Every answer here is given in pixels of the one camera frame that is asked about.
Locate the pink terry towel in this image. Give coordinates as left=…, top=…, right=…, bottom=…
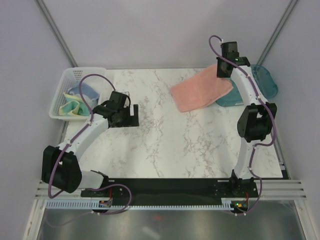
left=170, top=64, right=233, bottom=113

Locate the yellow green towel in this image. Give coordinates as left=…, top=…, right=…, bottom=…
left=58, top=93, right=91, bottom=117

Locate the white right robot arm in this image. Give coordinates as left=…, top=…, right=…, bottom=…
left=217, top=41, right=277, bottom=197

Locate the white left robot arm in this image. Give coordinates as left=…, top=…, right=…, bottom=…
left=41, top=91, right=140, bottom=197

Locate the blue towel in basket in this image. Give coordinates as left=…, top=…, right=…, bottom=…
left=67, top=80, right=100, bottom=109

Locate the white plastic basket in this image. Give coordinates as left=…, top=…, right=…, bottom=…
left=48, top=67, right=112, bottom=121

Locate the teal transparent plastic tray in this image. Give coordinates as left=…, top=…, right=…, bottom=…
left=216, top=64, right=278, bottom=107

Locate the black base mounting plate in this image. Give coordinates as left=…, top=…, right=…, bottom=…
left=79, top=177, right=260, bottom=210

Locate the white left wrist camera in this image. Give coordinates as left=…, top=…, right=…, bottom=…
left=122, top=91, right=130, bottom=96

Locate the right corner frame post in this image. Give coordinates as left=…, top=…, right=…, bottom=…
left=256, top=0, right=300, bottom=65

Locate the corner frame post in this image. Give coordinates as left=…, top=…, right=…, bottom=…
left=34, top=0, right=78, bottom=67
left=256, top=0, right=300, bottom=65

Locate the white slotted cable duct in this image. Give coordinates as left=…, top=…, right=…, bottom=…
left=45, top=199, right=234, bottom=211

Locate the left corner frame post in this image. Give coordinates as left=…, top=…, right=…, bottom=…
left=34, top=0, right=78, bottom=67

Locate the silver aluminium rail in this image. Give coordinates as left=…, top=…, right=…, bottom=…
left=34, top=178, right=308, bottom=201

